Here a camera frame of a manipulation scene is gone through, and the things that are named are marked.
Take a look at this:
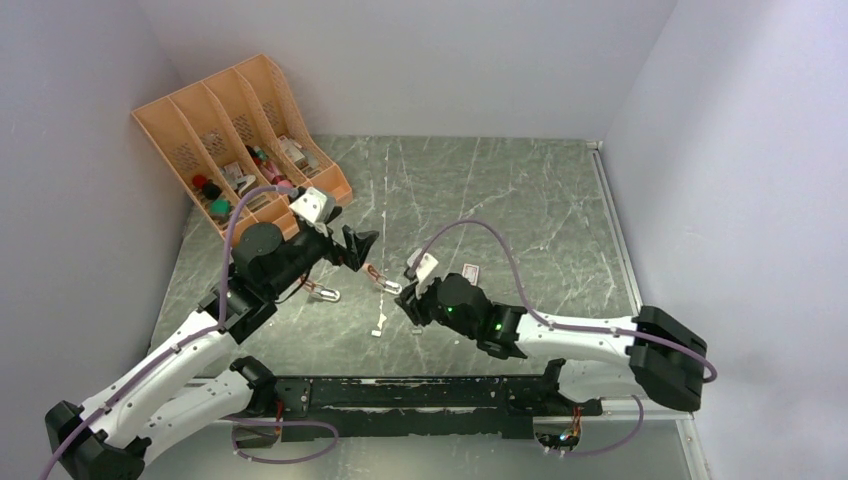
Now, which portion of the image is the peach plastic file organizer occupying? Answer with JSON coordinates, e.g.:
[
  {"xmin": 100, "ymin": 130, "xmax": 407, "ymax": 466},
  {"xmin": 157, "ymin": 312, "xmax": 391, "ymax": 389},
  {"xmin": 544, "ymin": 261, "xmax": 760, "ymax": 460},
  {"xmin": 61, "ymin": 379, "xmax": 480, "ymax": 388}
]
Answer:
[{"xmin": 132, "ymin": 54, "xmax": 353, "ymax": 236}]

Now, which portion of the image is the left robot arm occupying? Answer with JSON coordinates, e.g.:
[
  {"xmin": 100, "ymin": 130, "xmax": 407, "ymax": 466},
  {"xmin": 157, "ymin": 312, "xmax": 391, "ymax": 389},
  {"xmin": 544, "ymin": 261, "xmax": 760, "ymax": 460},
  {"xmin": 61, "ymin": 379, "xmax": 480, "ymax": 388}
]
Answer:
[{"xmin": 40, "ymin": 221, "xmax": 379, "ymax": 479}]

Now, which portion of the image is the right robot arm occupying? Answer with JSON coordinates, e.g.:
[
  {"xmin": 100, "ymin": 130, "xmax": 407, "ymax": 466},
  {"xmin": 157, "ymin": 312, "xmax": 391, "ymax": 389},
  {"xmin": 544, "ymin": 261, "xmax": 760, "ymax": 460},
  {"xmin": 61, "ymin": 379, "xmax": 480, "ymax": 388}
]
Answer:
[{"xmin": 395, "ymin": 273, "xmax": 708, "ymax": 414}]

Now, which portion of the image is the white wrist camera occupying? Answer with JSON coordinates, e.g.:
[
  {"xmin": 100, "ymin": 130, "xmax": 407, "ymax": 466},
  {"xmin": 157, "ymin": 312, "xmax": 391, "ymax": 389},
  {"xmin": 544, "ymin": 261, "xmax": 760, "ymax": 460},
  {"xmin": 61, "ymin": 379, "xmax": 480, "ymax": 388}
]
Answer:
[
  {"xmin": 404, "ymin": 248, "xmax": 439, "ymax": 298},
  {"xmin": 290, "ymin": 187, "xmax": 342, "ymax": 229}
]

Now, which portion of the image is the red round stamp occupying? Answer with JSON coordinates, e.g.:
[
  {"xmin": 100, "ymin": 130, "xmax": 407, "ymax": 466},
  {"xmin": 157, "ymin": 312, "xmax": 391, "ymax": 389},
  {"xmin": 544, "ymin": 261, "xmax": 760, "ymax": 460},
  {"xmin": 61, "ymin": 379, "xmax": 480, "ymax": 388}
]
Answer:
[{"xmin": 192, "ymin": 174, "xmax": 208, "ymax": 189}]

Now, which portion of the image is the black round stamp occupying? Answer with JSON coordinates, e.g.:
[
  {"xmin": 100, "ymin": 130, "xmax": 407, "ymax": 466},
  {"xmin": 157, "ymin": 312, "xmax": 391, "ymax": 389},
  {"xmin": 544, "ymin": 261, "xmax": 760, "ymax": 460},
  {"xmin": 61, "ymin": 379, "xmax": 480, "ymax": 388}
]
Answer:
[{"xmin": 200, "ymin": 181, "xmax": 222, "ymax": 201}]

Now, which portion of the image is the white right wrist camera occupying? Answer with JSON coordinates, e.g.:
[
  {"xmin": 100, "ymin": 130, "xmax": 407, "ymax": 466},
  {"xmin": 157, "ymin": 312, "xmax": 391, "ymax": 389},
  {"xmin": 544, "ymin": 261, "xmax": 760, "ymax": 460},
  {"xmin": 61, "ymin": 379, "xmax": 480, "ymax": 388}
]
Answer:
[{"xmin": 404, "ymin": 248, "xmax": 439, "ymax": 298}]

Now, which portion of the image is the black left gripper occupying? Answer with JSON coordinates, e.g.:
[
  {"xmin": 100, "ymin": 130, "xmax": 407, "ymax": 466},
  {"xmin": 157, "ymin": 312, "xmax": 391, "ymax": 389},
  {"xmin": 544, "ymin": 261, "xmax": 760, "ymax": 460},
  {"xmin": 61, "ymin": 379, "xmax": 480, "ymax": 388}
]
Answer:
[{"xmin": 267, "ymin": 205, "xmax": 378, "ymax": 296}]

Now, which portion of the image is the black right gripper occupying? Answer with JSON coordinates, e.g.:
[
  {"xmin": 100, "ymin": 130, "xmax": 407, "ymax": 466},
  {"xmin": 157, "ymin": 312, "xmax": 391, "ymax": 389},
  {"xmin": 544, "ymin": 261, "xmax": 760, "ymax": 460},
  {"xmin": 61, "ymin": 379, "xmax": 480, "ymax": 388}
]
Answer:
[{"xmin": 395, "ymin": 275, "xmax": 479, "ymax": 340}]

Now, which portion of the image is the small staple box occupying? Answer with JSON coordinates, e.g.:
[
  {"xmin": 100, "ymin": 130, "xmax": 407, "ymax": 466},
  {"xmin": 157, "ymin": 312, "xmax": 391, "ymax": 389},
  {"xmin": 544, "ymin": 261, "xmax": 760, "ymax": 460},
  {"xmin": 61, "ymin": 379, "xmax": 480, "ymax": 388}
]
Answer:
[{"xmin": 462, "ymin": 263, "xmax": 480, "ymax": 286}]

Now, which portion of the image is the grey white stapler in organizer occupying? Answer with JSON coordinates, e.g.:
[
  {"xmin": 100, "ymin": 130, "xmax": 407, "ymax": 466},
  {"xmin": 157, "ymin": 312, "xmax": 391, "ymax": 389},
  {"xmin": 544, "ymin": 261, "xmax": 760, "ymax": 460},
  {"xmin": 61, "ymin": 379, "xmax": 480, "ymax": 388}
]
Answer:
[{"xmin": 234, "ymin": 175, "xmax": 259, "ymax": 198}]

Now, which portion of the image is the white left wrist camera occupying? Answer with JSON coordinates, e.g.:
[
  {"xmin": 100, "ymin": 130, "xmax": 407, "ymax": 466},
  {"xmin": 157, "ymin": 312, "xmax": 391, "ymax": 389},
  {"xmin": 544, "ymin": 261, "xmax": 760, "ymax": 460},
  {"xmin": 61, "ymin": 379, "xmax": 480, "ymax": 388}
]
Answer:
[{"xmin": 290, "ymin": 187, "xmax": 342, "ymax": 229}]

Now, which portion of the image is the green stamp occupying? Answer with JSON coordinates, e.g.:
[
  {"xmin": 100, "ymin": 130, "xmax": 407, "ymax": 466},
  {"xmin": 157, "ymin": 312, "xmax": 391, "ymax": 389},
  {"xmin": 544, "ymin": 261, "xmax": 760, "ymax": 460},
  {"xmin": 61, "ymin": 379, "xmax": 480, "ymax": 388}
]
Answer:
[{"xmin": 207, "ymin": 198, "xmax": 232, "ymax": 222}]

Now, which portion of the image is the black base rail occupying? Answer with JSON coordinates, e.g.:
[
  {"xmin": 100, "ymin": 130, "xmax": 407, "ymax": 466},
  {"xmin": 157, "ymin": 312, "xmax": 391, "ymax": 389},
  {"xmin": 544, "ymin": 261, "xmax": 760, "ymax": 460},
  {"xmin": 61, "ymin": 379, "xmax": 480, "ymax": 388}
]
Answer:
[{"xmin": 238, "ymin": 373, "xmax": 602, "ymax": 442}]

